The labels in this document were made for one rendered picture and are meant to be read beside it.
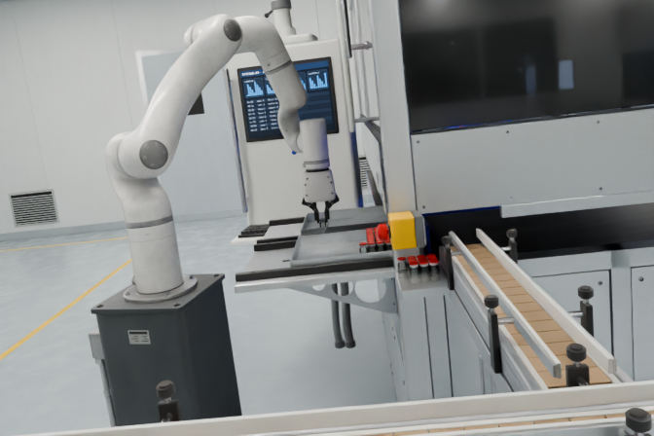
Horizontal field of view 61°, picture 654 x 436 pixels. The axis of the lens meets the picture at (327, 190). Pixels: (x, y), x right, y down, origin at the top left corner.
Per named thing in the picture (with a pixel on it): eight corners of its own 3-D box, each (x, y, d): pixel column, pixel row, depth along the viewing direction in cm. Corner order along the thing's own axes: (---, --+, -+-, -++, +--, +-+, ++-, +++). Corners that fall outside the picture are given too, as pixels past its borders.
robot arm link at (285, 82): (247, 76, 173) (289, 158, 185) (274, 70, 161) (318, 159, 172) (268, 62, 177) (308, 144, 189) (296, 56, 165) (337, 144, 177)
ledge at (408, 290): (454, 274, 132) (454, 267, 132) (466, 293, 120) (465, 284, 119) (396, 279, 133) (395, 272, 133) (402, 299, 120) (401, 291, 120)
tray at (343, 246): (412, 236, 165) (411, 224, 164) (424, 261, 139) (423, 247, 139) (299, 247, 167) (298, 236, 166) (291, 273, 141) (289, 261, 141)
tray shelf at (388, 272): (400, 215, 204) (399, 210, 203) (427, 273, 135) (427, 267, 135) (272, 228, 206) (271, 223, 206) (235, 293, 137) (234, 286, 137)
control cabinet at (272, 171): (365, 210, 250) (346, 32, 237) (360, 220, 231) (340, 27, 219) (258, 218, 259) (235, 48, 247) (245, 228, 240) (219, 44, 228)
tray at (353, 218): (401, 212, 199) (400, 203, 198) (409, 230, 173) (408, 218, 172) (307, 222, 200) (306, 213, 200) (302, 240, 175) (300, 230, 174)
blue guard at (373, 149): (364, 149, 329) (361, 119, 326) (391, 218, 138) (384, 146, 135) (363, 149, 329) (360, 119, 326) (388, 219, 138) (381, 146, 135)
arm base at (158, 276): (108, 304, 140) (94, 234, 138) (149, 278, 159) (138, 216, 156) (174, 303, 135) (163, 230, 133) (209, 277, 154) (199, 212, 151)
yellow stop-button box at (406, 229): (420, 239, 130) (417, 209, 129) (425, 247, 123) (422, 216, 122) (388, 242, 130) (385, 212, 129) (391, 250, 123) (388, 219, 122)
